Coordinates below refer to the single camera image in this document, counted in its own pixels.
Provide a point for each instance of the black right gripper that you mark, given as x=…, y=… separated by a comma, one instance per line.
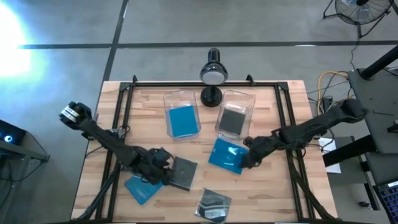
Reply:
x=261, y=145

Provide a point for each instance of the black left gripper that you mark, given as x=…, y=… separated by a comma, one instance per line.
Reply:
x=152, y=165

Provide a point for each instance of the black jewel case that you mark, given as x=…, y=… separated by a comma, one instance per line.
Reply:
x=214, y=205
x=232, y=122
x=185, y=172

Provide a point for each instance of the blue bin lid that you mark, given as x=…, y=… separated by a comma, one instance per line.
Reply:
x=183, y=121
x=225, y=155

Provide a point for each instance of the blue jewel case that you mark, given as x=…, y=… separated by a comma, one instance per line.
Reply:
x=141, y=191

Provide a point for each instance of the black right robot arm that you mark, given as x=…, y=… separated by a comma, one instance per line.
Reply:
x=311, y=129

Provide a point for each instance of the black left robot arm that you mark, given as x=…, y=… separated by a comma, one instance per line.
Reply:
x=102, y=137

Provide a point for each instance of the clear plastic bin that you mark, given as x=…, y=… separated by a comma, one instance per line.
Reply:
x=236, y=99
x=182, y=99

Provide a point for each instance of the white paper sheet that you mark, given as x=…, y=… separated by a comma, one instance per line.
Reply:
x=331, y=155

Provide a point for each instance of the black desk lamp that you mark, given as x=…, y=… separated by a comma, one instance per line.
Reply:
x=213, y=74

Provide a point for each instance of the grey side table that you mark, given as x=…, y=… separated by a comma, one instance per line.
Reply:
x=376, y=109

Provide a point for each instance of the blue plastic crate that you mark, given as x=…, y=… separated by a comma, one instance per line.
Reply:
x=388, y=202

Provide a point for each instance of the black box with blue light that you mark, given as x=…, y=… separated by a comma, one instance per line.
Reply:
x=12, y=137

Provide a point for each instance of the black floor fan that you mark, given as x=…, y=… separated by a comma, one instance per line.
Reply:
x=362, y=12

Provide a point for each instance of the black metal table frame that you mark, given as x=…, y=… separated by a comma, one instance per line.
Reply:
x=155, y=84

